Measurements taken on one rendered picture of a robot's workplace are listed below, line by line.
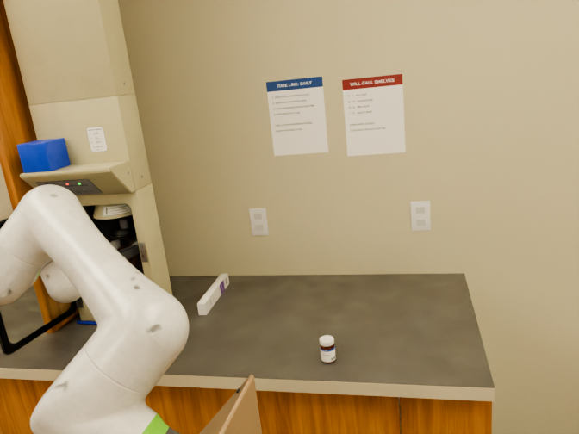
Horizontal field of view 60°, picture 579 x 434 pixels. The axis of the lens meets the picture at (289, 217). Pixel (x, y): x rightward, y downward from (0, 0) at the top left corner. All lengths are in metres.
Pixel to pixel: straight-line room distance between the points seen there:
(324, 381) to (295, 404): 0.14
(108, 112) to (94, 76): 0.11
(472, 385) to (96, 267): 0.93
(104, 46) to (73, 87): 0.17
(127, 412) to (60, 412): 0.09
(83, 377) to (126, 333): 0.09
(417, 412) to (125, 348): 0.87
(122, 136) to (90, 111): 0.13
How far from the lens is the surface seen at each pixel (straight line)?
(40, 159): 1.72
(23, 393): 1.92
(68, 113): 1.76
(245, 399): 0.90
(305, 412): 1.50
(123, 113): 1.68
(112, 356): 0.83
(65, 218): 1.06
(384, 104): 1.86
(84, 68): 1.71
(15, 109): 1.88
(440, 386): 1.38
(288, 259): 2.05
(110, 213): 1.79
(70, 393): 0.86
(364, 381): 1.38
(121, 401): 0.85
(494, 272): 2.04
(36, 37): 1.80
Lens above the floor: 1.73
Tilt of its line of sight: 16 degrees down
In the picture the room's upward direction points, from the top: 6 degrees counter-clockwise
